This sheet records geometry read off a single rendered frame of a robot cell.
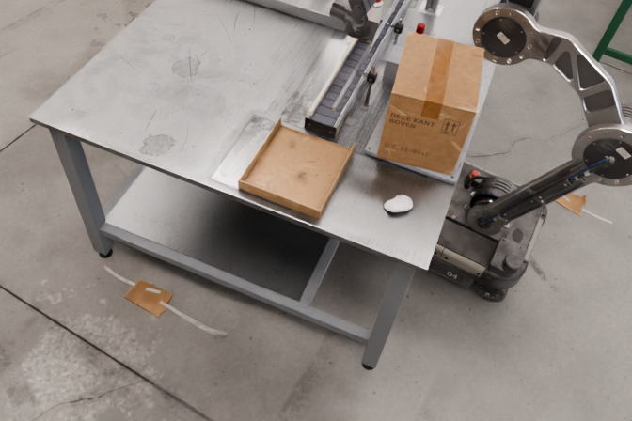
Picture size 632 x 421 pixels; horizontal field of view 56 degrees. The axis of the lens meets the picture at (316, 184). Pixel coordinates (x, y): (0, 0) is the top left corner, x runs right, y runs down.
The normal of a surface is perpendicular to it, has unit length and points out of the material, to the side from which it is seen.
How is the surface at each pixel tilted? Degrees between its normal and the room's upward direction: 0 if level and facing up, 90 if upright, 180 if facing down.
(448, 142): 90
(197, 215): 0
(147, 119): 0
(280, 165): 0
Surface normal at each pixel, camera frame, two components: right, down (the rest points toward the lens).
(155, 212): 0.08, -0.63
